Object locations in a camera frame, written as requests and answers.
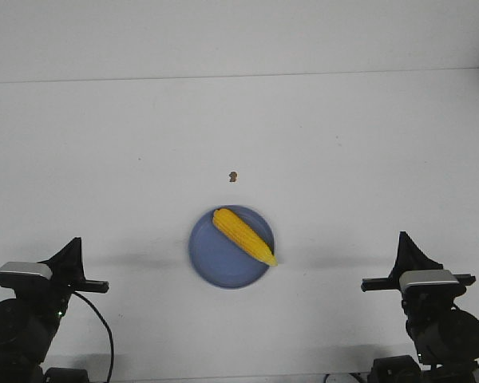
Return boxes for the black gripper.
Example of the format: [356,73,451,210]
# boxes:
[40,237,109,307]
[361,231,476,302]

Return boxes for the blue round plate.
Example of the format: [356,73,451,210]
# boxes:
[188,205,275,289]

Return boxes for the yellow corn cob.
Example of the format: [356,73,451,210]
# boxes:
[212,207,278,267]

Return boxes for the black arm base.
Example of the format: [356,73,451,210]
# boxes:
[43,367,89,383]
[367,355,422,383]

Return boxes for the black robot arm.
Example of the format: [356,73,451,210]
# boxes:
[361,231,479,382]
[0,237,109,382]

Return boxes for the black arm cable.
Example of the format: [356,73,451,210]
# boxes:
[73,290,115,383]

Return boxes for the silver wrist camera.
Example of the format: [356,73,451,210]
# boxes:
[399,269,459,293]
[0,262,53,290]

